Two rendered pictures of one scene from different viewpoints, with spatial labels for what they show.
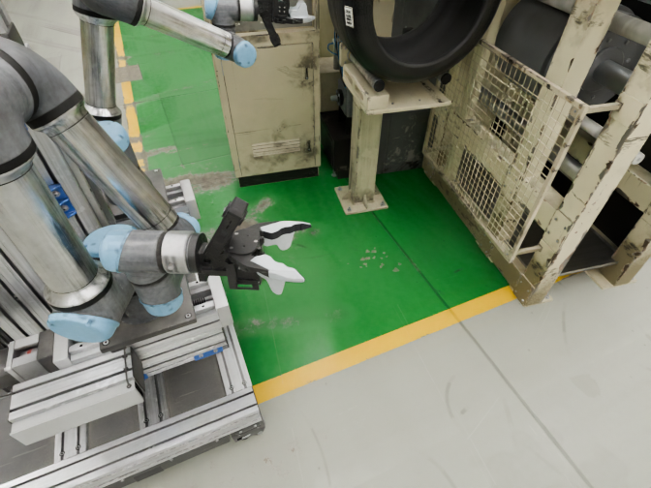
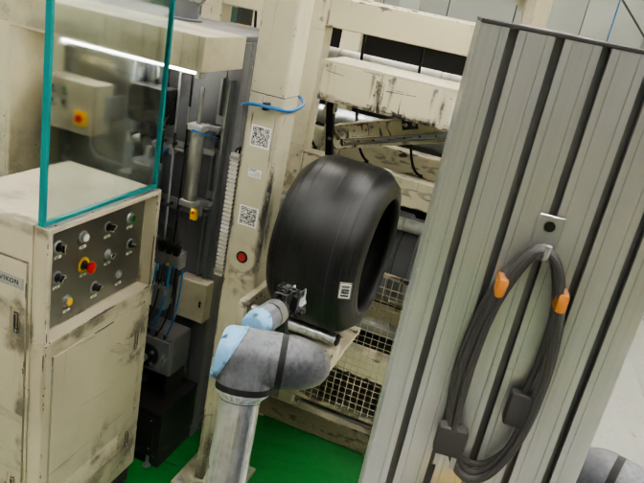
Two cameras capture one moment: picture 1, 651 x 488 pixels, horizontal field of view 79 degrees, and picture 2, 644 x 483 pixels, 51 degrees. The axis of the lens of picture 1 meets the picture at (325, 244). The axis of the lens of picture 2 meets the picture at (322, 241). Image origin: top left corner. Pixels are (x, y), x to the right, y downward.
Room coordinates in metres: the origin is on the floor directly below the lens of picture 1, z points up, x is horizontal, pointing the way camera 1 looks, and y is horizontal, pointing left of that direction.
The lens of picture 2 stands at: (0.54, 1.62, 2.03)
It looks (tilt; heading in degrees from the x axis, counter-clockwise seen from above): 21 degrees down; 301
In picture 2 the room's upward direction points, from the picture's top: 11 degrees clockwise
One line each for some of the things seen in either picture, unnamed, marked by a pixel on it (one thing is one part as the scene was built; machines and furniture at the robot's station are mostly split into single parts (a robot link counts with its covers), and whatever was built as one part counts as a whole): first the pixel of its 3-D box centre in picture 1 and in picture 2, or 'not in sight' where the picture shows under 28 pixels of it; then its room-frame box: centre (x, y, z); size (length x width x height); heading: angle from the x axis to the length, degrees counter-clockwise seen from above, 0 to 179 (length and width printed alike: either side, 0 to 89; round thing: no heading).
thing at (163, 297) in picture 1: (160, 280); not in sight; (0.50, 0.32, 0.94); 0.11 x 0.08 x 0.11; 178
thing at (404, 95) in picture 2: not in sight; (406, 95); (1.65, -0.62, 1.71); 0.61 x 0.25 x 0.15; 14
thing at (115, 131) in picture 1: (110, 147); not in sight; (1.08, 0.67, 0.88); 0.13 x 0.12 x 0.14; 33
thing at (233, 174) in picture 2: not in sight; (230, 215); (2.02, -0.17, 1.19); 0.05 x 0.04 x 0.48; 104
